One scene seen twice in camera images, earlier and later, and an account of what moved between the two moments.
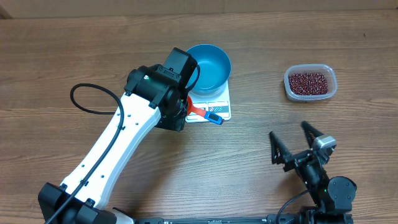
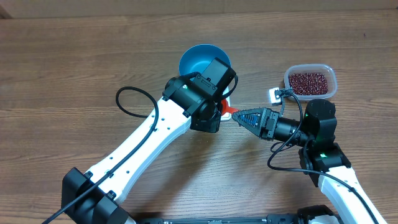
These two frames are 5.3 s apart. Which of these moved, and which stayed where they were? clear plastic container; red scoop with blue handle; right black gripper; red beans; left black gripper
Moved: red scoop with blue handle; left black gripper; right black gripper
Stayed: clear plastic container; red beans
